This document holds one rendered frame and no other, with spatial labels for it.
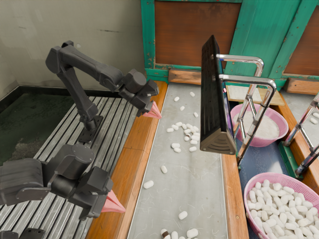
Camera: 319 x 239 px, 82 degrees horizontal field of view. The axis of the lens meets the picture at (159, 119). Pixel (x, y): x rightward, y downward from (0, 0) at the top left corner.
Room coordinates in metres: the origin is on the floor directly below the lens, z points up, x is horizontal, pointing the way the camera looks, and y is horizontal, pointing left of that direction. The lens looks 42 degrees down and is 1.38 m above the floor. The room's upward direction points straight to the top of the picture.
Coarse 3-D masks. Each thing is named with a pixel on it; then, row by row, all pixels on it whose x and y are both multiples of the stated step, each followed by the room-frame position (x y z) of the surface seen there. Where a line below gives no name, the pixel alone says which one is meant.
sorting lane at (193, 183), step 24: (168, 96) 0.93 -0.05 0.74; (168, 120) 0.71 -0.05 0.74; (192, 120) 0.71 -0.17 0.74; (168, 144) 0.55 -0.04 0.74; (192, 144) 0.55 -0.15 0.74; (168, 168) 0.42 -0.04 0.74; (192, 168) 0.42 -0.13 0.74; (216, 168) 0.42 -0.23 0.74; (144, 192) 0.32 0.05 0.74; (168, 192) 0.32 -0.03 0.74; (192, 192) 0.32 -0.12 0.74; (216, 192) 0.32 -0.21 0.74; (144, 216) 0.24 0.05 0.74; (168, 216) 0.24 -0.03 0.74; (192, 216) 0.24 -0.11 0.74; (216, 216) 0.24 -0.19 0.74
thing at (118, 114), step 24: (72, 120) 0.79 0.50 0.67; (120, 120) 0.80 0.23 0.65; (48, 144) 0.62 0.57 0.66; (72, 144) 0.61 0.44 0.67; (96, 144) 0.61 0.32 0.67; (120, 144) 0.62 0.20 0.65; (0, 216) 0.27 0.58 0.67; (24, 216) 0.27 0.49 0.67; (48, 216) 0.27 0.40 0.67; (72, 216) 0.27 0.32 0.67
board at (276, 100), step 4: (260, 88) 0.96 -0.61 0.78; (228, 92) 0.91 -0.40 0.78; (260, 92) 0.91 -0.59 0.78; (264, 92) 0.91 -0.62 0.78; (276, 92) 0.91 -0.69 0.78; (228, 96) 0.87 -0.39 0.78; (276, 96) 0.87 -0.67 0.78; (280, 96) 0.87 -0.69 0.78; (228, 100) 0.85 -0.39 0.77; (232, 100) 0.85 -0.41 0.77; (236, 100) 0.84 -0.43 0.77; (240, 100) 0.84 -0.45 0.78; (272, 100) 0.84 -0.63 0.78; (276, 100) 0.84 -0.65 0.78; (280, 100) 0.84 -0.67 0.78; (272, 104) 0.81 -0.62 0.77; (276, 104) 0.80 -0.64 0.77; (280, 104) 0.80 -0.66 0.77; (284, 104) 0.80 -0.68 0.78
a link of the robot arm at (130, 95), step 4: (124, 84) 0.62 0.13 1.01; (120, 88) 0.63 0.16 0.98; (124, 88) 0.61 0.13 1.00; (120, 92) 0.60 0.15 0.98; (124, 92) 0.60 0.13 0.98; (128, 92) 0.60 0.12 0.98; (124, 96) 0.60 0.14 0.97; (128, 96) 0.60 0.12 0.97; (132, 96) 0.60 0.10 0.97; (128, 100) 0.60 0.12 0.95
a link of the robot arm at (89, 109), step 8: (64, 64) 0.72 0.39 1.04; (64, 72) 0.70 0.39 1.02; (72, 72) 0.73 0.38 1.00; (64, 80) 0.70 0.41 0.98; (72, 80) 0.71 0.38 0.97; (72, 88) 0.70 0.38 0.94; (80, 88) 0.72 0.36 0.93; (72, 96) 0.71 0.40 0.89; (80, 96) 0.70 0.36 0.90; (80, 104) 0.69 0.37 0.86; (88, 104) 0.71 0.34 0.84; (80, 112) 0.69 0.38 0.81; (88, 112) 0.68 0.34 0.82; (96, 112) 0.72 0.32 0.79; (88, 120) 0.68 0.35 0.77
